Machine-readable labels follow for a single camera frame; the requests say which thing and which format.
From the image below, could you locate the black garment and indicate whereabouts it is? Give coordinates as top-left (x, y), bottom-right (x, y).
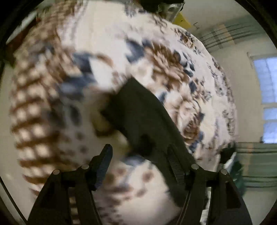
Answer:
top-left (101, 78), bottom-right (195, 207)

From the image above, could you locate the black clothes pile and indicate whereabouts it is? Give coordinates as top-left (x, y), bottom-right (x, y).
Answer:
top-left (139, 0), bottom-right (184, 13)

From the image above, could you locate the dark green quilt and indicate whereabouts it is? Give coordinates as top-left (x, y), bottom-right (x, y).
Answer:
top-left (220, 143), bottom-right (246, 196)

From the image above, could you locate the right teal striped curtain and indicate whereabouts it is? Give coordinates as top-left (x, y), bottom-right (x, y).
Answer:
top-left (236, 142), bottom-right (276, 189)

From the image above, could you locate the teal striped curtain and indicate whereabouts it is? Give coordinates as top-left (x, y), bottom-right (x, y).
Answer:
top-left (198, 15), bottom-right (266, 52)
top-left (236, 142), bottom-right (276, 189)

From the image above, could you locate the white framed window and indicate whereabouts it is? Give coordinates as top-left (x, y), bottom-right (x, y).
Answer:
top-left (250, 54), bottom-right (277, 143)

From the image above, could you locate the floral white bed blanket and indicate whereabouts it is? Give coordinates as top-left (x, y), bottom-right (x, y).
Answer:
top-left (10, 1), bottom-right (238, 224)

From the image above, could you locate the left teal striped curtain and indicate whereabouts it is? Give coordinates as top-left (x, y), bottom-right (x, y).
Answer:
top-left (198, 15), bottom-right (266, 52)

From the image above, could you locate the yellow cardboard box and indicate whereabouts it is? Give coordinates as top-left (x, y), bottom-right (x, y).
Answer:
top-left (173, 13), bottom-right (191, 29)

